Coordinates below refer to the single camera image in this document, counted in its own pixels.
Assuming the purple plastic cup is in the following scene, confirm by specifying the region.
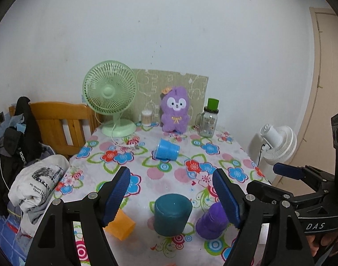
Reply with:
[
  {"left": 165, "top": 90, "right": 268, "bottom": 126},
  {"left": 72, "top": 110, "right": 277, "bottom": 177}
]
[{"left": 196, "top": 202, "right": 230, "bottom": 239}]

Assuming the green desk fan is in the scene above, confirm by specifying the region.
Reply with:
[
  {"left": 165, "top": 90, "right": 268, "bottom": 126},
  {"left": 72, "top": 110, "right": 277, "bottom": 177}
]
[{"left": 83, "top": 61, "right": 138, "bottom": 138}]

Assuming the white floor fan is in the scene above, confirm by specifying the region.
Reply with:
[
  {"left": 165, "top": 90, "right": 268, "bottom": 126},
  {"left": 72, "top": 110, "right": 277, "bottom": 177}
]
[{"left": 248, "top": 123, "right": 298, "bottom": 185}]

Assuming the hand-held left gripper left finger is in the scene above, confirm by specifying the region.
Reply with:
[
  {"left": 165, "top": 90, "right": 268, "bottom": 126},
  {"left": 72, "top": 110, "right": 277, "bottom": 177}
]
[{"left": 25, "top": 166, "right": 131, "bottom": 266}]

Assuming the beige door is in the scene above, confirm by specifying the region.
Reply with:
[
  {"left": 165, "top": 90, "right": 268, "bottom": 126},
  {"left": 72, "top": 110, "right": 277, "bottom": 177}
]
[{"left": 270, "top": 7, "right": 338, "bottom": 189}]

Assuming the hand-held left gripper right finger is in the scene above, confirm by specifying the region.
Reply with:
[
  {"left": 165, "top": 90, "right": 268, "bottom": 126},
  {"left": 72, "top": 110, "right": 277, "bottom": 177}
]
[{"left": 212, "top": 168, "right": 315, "bottom": 266}]

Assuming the teal plastic cup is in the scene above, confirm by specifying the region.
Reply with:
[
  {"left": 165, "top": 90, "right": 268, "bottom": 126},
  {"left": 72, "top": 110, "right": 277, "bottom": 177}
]
[{"left": 154, "top": 193, "right": 193, "bottom": 238}]

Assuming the green fan power cable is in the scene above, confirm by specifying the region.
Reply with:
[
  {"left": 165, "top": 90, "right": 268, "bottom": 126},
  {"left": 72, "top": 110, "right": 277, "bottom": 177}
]
[{"left": 111, "top": 120, "right": 140, "bottom": 152}]

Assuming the white charging cable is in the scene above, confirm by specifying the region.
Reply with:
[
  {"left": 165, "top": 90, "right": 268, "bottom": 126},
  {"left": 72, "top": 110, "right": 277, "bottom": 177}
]
[{"left": 0, "top": 118, "right": 23, "bottom": 217}]

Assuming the glass jar with green lid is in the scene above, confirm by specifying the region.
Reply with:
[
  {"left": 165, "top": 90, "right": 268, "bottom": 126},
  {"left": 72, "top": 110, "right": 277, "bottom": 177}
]
[{"left": 195, "top": 98, "right": 220, "bottom": 138}]

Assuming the blue plastic cup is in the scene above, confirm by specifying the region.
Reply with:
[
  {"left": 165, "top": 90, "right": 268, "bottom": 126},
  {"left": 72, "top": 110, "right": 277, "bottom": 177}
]
[{"left": 153, "top": 138, "right": 181, "bottom": 163}]

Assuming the blue patterned bed sheet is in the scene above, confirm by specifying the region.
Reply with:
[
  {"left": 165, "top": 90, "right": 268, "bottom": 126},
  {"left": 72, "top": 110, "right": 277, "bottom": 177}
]
[{"left": 0, "top": 212, "right": 33, "bottom": 257}]

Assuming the white printed shirt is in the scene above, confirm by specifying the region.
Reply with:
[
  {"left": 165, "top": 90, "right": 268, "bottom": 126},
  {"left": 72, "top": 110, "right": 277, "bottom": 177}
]
[{"left": 8, "top": 154, "right": 70, "bottom": 236}]

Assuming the black jacket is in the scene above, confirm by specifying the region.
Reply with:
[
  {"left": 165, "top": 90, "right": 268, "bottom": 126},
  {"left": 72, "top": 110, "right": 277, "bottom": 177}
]
[{"left": 3, "top": 97, "right": 48, "bottom": 159}]

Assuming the cotton swab container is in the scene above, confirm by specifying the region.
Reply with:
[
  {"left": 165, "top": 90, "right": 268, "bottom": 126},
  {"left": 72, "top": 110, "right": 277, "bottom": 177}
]
[{"left": 141, "top": 110, "right": 154, "bottom": 127}]

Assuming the person's right hand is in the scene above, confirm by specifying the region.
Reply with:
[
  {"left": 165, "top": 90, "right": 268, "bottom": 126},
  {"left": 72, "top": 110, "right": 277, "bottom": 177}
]
[{"left": 308, "top": 228, "right": 338, "bottom": 259}]

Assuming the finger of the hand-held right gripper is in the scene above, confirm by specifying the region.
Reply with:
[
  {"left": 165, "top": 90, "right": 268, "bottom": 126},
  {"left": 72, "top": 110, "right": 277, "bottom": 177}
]
[
  {"left": 273, "top": 162, "right": 336, "bottom": 192},
  {"left": 246, "top": 180, "right": 329, "bottom": 214}
]

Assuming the patterned cardboard sheet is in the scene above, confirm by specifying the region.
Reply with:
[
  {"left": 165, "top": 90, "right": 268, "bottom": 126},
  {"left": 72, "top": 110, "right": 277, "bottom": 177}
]
[{"left": 130, "top": 68, "right": 210, "bottom": 129}]

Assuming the purple plush toy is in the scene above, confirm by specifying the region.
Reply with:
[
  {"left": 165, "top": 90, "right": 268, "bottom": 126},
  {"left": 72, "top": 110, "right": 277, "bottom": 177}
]
[{"left": 159, "top": 86, "right": 191, "bottom": 133}]

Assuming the orange plastic cup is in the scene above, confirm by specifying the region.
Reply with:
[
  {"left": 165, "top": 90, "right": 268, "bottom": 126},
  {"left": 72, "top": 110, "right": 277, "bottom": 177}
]
[{"left": 103, "top": 209, "right": 136, "bottom": 240}]

